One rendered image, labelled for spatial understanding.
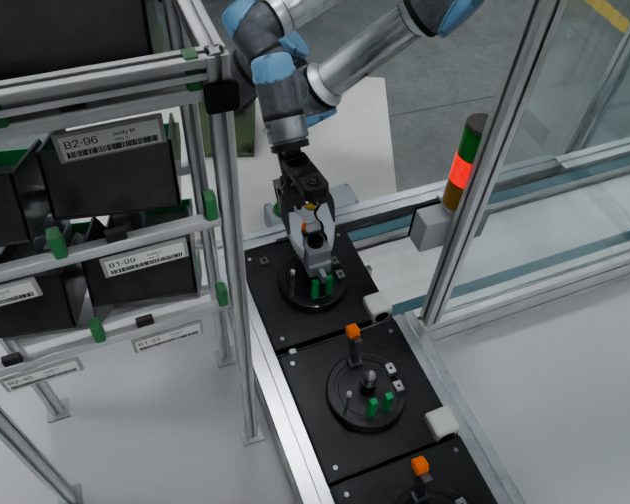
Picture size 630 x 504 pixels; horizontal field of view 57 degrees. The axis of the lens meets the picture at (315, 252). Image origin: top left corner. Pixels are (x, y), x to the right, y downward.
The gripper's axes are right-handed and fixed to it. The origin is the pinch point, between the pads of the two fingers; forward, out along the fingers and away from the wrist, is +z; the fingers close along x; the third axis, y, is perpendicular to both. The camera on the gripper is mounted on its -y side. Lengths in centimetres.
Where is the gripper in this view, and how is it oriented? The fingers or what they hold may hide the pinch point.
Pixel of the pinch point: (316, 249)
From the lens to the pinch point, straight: 108.5
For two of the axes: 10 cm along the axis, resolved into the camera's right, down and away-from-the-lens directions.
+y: -3.1, -1.3, 9.4
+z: 2.1, 9.6, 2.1
